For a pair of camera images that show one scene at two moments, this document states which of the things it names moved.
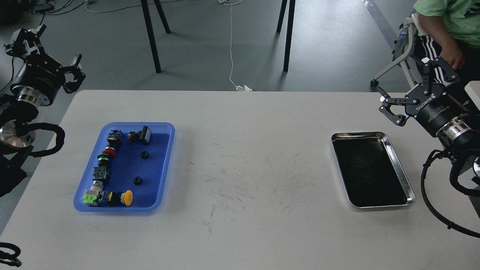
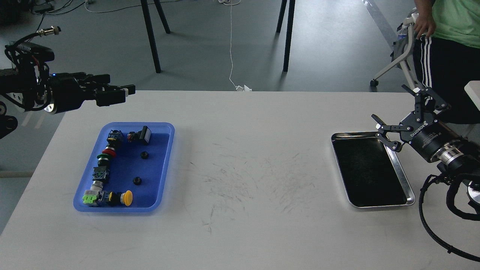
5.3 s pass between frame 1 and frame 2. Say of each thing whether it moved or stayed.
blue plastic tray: stayed
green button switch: stayed
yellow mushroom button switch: stayed
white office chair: stayed
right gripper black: moved
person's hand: moved
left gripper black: moved
